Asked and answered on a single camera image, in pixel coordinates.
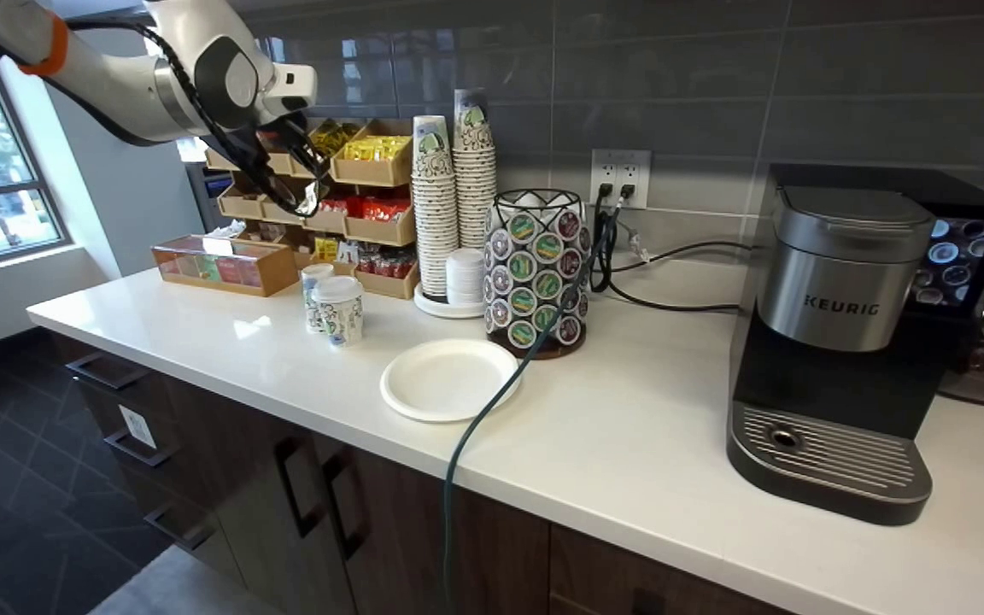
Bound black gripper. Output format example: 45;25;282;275
215;96;334;222

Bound pile of yellow sachets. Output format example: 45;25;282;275
309;119;367;157
334;129;414;168

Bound pile of red sachets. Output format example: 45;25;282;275
346;187;414;226
315;187;355;219
355;252;418;284

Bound white round plate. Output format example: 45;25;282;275
377;334;525;428

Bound narrow wooden tiered rack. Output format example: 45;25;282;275
255;116;355;275
329;116;424;304

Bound wide wooden tiered rack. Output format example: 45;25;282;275
198;143;274;226

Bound wooden tea box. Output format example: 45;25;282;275
150;229;303;300

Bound red Stash tea packets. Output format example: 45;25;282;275
213;250;270;288

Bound patterned paper cup without lid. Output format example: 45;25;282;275
298;264;339;340

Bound green Stash tea packets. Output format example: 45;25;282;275
181;247;222;284

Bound tall stack of paper cups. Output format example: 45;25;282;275
450;87;500;256
410;113;463;300

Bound patterned paper cup with lid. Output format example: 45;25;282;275
312;275;368;350

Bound stack of white cup lids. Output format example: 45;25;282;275
445;247;490;308

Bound white round tray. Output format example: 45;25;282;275
410;284;492;325

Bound K-cup pod carousel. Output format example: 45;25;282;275
483;185;596;358

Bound white cabinet sticker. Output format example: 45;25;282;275
115;403;162;455

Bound dark wooden base cabinet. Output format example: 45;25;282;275
58;327;794;615

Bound black silver Keurig coffee maker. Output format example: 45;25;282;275
723;165;984;531

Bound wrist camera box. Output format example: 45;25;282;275
274;61;322;106

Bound black power cord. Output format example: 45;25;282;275
589;185;762;319

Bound white wall outlet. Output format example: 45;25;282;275
589;146;651;213

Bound black cabinet handle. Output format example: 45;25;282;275
274;433;325;541
322;450;373;564

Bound green power cable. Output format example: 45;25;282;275
436;325;569;615

